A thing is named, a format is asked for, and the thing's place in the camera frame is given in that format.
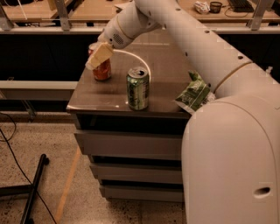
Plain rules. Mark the green soda can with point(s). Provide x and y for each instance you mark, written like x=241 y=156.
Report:
x=138 y=86

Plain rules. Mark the red coke can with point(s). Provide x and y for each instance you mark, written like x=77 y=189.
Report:
x=103 y=71

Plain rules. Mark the grey drawer cabinet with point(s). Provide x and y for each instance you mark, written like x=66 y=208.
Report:
x=135 y=155

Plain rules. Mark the black mesh cup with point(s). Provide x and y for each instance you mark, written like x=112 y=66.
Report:
x=215 y=7

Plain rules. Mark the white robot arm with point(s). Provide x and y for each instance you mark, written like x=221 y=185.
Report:
x=231 y=146

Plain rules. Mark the wooden desk with metal legs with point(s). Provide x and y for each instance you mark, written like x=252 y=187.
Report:
x=101 y=11

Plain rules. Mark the clear sanitizer bottle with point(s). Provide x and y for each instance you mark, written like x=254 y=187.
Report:
x=269 y=70

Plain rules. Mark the black keyboard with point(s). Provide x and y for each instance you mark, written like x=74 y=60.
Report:
x=241 y=6

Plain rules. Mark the black stand base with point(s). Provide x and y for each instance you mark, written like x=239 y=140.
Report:
x=29 y=189

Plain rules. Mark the white crumpled wrapper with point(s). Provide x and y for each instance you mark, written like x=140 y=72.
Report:
x=201 y=7

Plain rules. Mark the green chip bag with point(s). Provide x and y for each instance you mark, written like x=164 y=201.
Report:
x=196 y=94

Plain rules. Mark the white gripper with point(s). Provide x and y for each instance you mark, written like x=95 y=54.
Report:
x=112 y=34

